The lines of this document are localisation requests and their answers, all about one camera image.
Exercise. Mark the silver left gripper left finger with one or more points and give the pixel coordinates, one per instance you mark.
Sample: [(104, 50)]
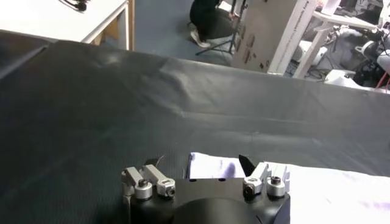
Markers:
[(163, 182)]

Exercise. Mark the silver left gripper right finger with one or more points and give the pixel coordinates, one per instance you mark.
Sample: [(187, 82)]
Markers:
[(259, 179)]

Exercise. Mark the lavender t-shirt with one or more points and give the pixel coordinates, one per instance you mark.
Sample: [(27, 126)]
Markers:
[(329, 194)]

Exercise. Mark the black table cover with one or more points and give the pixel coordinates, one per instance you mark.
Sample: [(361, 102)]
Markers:
[(122, 115)]

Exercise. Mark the white standing desk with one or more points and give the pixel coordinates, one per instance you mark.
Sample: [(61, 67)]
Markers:
[(314, 48)]

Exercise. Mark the tall white carton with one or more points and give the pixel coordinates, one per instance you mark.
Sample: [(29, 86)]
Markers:
[(268, 36)]

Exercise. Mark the crouching person in black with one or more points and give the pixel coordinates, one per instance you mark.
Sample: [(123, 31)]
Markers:
[(210, 21)]

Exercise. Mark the white humanoid robot with base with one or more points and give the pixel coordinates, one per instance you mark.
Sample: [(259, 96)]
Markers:
[(374, 61)]

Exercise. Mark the white table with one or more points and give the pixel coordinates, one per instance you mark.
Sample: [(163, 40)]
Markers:
[(45, 21)]

